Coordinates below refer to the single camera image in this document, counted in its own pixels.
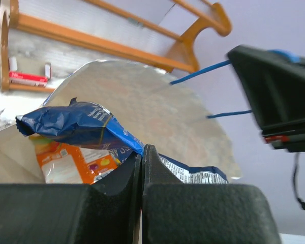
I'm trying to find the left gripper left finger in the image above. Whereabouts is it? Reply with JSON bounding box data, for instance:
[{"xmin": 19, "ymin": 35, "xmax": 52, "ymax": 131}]
[{"xmin": 0, "ymin": 153, "xmax": 141, "ymax": 243}]

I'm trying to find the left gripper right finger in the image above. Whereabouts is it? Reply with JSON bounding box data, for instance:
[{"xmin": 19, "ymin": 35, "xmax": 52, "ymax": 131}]
[{"xmin": 142, "ymin": 145, "xmax": 281, "ymax": 243}]

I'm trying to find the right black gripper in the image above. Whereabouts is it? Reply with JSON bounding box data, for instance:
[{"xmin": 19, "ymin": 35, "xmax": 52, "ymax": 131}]
[{"xmin": 227, "ymin": 45, "xmax": 305, "ymax": 153}]

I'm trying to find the orange Fox's candy packet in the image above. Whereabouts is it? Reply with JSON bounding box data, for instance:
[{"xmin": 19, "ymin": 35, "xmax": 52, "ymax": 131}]
[{"xmin": 29, "ymin": 135, "xmax": 121, "ymax": 184}]

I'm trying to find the blue snack packet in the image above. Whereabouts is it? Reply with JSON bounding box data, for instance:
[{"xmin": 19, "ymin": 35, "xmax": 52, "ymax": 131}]
[{"xmin": 15, "ymin": 97, "xmax": 229, "ymax": 184}]

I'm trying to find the blue checkered paper bag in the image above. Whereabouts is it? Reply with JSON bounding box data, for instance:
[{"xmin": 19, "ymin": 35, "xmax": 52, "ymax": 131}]
[{"xmin": 0, "ymin": 60, "xmax": 242, "ymax": 183}]

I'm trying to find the small white red box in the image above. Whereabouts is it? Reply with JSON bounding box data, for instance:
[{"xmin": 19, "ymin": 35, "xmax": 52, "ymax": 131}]
[{"xmin": 45, "ymin": 63, "xmax": 51, "ymax": 80}]

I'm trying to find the wooden rack shelf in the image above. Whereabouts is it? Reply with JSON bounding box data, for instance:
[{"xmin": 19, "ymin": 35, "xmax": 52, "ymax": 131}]
[{"xmin": 0, "ymin": 1, "xmax": 232, "ymax": 93}]

